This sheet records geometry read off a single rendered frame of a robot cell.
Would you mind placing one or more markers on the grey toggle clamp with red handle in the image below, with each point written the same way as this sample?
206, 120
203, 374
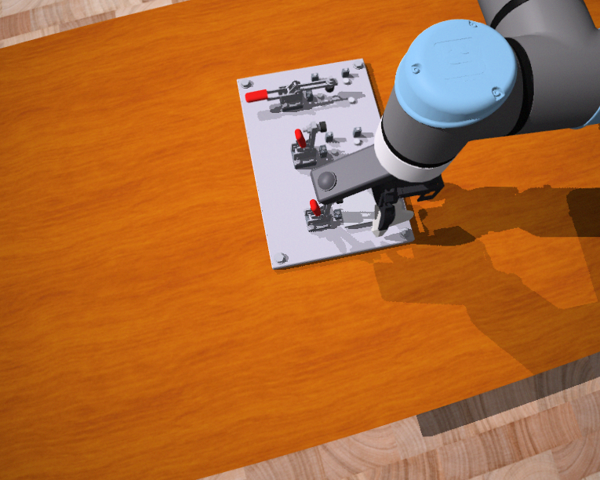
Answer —
289, 100
317, 217

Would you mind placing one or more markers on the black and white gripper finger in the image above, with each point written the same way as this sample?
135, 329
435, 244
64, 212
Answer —
389, 215

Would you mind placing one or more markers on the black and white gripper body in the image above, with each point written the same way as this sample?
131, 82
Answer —
391, 190

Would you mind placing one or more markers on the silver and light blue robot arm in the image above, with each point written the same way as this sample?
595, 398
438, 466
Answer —
456, 73

